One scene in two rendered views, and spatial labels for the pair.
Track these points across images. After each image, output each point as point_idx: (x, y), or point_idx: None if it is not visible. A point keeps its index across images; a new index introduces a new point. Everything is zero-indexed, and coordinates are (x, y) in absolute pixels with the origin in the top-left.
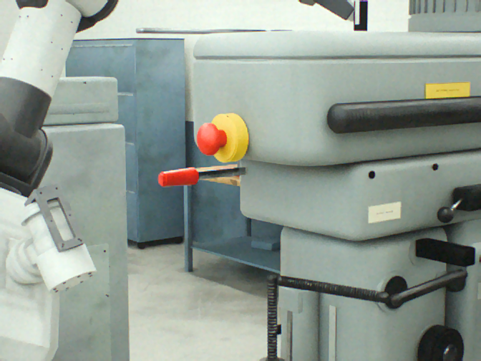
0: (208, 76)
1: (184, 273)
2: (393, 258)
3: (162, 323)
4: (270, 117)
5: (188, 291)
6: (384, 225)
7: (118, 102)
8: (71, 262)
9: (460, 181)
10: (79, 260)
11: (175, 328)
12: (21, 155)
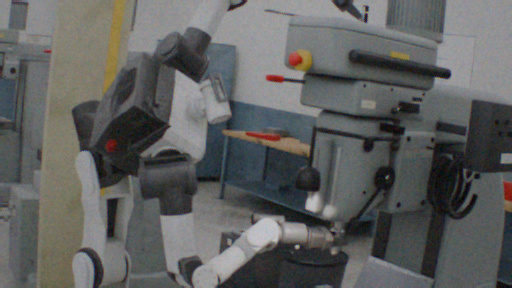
0: (295, 33)
1: (217, 199)
2: (369, 129)
3: (203, 225)
4: (323, 52)
5: (220, 210)
6: (367, 110)
7: None
8: (222, 108)
9: (402, 99)
10: (225, 108)
11: (211, 229)
12: (195, 63)
